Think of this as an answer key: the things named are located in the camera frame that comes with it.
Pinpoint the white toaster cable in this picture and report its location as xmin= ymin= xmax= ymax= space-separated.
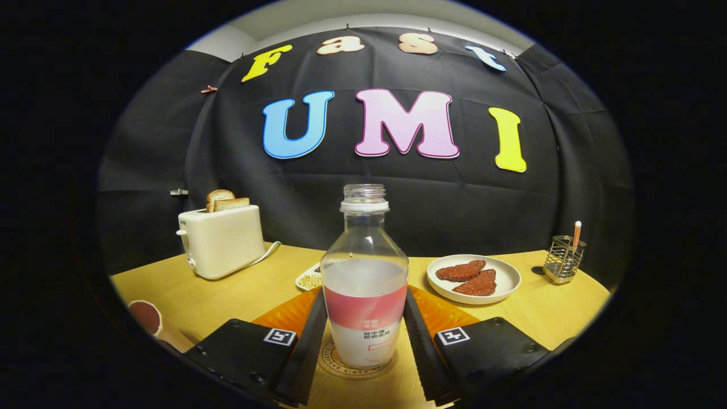
xmin=244 ymin=241 xmax=282 ymax=272

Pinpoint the cream toaster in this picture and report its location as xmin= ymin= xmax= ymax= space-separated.
xmin=176 ymin=204 xmax=266 ymax=281

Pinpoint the wooden table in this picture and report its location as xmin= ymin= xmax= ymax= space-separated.
xmin=111 ymin=241 xmax=611 ymax=409

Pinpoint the reddish brown meat patty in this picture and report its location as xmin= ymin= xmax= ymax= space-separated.
xmin=453 ymin=269 xmax=497 ymax=297
xmin=436 ymin=260 xmax=487 ymax=282

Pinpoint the clear juice bottle red label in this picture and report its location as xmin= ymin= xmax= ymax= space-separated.
xmin=321 ymin=183 xmax=410 ymax=369

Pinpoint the metal wire holder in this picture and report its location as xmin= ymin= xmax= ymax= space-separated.
xmin=543 ymin=235 xmax=587 ymax=285

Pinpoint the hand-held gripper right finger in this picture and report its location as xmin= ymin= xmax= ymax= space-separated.
xmin=402 ymin=286 xmax=551 ymax=405

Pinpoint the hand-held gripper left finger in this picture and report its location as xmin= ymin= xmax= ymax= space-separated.
xmin=183 ymin=287 xmax=329 ymax=407

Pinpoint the round wooden coaster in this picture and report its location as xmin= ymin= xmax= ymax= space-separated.
xmin=318 ymin=335 xmax=398 ymax=380

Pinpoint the white round plate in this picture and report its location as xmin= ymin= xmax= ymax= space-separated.
xmin=427 ymin=254 xmax=521 ymax=306

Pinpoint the cream cup wooden handle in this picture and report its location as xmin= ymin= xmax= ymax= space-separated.
xmin=128 ymin=300 xmax=194 ymax=354

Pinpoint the white divided dish of beans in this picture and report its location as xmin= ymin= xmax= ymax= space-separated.
xmin=295 ymin=262 xmax=323 ymax=291

